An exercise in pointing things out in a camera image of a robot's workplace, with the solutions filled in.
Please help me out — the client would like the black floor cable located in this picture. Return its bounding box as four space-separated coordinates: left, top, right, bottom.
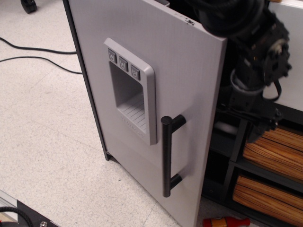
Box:
0 56 82 75
0 37 77 55

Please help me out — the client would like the upper black floor cable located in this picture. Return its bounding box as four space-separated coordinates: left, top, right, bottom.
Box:
0 37 77 55

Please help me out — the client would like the dark grey fridge cabinet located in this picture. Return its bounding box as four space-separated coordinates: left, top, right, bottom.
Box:
62 0 303 227

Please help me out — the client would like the black cylindrical door handle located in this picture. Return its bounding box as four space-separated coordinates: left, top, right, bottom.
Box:
161 114 187 198

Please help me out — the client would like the grey water dispenser panel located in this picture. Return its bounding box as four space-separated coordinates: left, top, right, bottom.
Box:
104 38 157 146

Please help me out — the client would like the black caster wheel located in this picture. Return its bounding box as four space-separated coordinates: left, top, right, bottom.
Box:
20 0 37 14

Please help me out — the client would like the upper woven wooden basket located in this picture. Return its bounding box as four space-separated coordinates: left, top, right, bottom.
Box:
243 127 303 182

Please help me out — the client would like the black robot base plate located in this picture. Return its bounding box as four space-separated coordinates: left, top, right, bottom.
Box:
17 200 59 227

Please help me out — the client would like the lower woven wooden basket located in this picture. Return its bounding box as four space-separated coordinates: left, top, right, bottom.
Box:
232 175 303 227

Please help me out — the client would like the grey toy fridge door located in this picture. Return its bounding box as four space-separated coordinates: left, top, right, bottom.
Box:
64 0 226 227

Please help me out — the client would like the woven wooden basket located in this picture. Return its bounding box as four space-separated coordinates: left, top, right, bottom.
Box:
243 127 303 182
232 175 303 227

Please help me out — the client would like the black braided base cable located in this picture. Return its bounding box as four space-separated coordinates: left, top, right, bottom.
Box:
0 206 35 227

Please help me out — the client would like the lower black floor cable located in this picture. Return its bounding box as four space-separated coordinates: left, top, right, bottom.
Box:
0 56 82 75

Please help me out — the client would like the white toy item on shelf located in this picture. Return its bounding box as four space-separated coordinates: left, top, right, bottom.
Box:
214 122 238 135

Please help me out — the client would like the red toy ketchup bottle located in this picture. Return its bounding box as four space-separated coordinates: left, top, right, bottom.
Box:
203 217 250 227

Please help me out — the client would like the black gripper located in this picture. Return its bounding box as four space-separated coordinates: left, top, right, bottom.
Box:
219 85 282 143

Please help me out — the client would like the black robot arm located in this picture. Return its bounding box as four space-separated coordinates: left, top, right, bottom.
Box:
189 0 292 143

